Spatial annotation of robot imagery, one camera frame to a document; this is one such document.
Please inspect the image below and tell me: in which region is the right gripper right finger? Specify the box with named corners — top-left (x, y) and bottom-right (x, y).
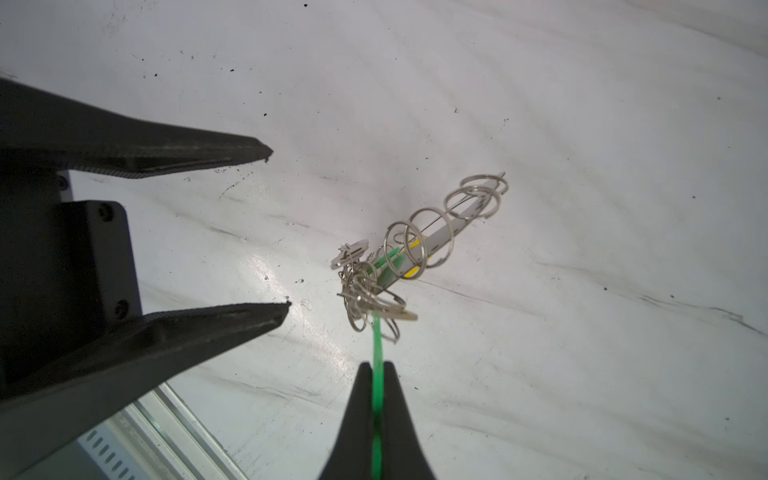
top-left (381, 361), bottom-right (436, 480)

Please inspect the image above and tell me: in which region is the yellow key tag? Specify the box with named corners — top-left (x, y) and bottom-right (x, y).
top-left (404, 239), bottom-right (421, 280)

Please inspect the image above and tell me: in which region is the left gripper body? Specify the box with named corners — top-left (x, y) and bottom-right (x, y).
top-left (1, 169), bottom-right (143, 389)

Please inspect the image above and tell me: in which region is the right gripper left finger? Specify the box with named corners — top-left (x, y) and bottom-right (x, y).
top-left (319, 362), bottom-right (374, 480)

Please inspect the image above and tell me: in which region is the green key tag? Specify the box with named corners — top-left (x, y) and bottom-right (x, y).
top-left (370, 245), bottom-right (404, 480)

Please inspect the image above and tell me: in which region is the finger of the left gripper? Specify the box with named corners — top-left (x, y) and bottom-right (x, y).
top-left (1, 79), bottom-right (273, 179)
top-left (1, 303), bottom-right (290, 479)

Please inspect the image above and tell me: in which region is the metal keyring disc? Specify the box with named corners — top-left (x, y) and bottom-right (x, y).
top-left (330, 173), bottom-right (509, 343)

